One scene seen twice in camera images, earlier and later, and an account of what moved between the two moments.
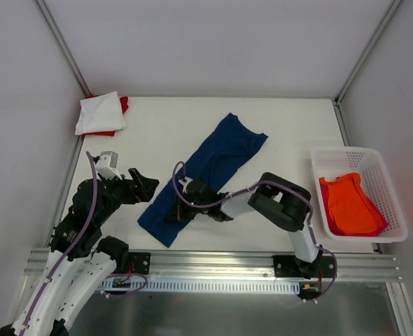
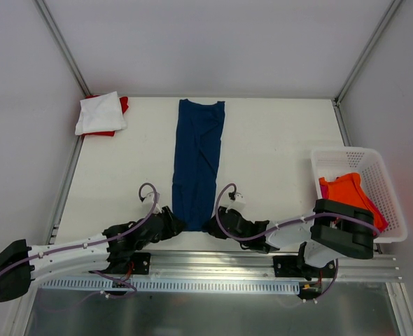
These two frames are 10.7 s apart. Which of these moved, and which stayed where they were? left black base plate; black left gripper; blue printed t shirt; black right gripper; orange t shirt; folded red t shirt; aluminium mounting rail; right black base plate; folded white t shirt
Moved: black right gripper; blue printed t shirt; black left gripper
Stayed: aluminium mounting rail; folded red t shirt; left black base plate; right black base plate; orange t shirt; folded white t shirt
